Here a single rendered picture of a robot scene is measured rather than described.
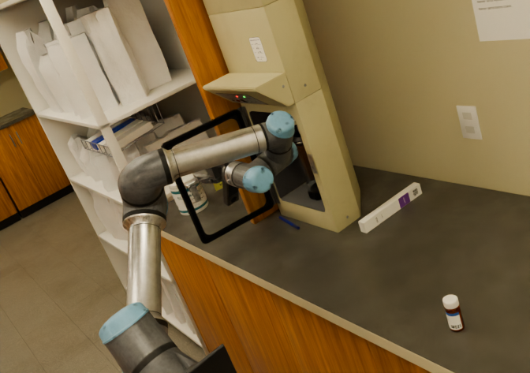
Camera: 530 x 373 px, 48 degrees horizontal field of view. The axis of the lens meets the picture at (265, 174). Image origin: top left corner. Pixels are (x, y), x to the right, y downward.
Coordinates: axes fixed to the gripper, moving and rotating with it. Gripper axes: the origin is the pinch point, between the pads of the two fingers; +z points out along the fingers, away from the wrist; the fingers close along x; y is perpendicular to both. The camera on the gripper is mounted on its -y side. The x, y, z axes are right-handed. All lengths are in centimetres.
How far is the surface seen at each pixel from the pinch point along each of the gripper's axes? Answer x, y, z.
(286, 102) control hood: -22.9, 14.6, -23.7
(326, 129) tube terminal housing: -33.9, 0.3, -23.6
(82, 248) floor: -8, -129, 322
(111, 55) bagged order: -24, 32, 105
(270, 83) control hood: -19.6, 22.3, -23.7
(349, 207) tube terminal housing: -33.5, -28.5, -23.7
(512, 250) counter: -40, -34, -79
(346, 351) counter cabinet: 1, -52, -48
